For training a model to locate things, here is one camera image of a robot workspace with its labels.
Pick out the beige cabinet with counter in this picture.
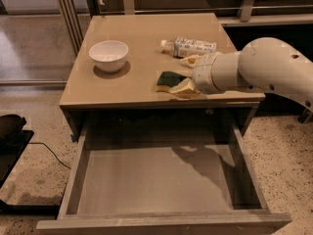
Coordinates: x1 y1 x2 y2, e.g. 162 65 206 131
60 13 265 137

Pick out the green and yellow sponge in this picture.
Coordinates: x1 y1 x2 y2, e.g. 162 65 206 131
156 71 186 92

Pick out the small dark object on floor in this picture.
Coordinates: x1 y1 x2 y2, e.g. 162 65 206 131
297 109 313 124

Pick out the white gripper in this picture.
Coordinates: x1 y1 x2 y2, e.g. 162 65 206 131
169 52 222 95

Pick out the plastic bottle with label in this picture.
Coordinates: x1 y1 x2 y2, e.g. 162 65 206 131
160 37 217 58

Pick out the open grey top drawer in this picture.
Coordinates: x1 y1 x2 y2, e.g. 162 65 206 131
37 124 291 235

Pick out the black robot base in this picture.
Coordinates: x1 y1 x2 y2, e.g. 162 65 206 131
0 115 34 187

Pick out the metal rail shelf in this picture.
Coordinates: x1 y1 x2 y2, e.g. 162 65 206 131
57 0 313 25

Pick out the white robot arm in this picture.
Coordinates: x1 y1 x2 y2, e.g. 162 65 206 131
170 37 313 112

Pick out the white bowl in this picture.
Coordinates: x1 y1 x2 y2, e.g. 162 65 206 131
89 40 129 72

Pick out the black cable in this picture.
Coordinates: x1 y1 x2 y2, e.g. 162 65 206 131
28 141 72 170

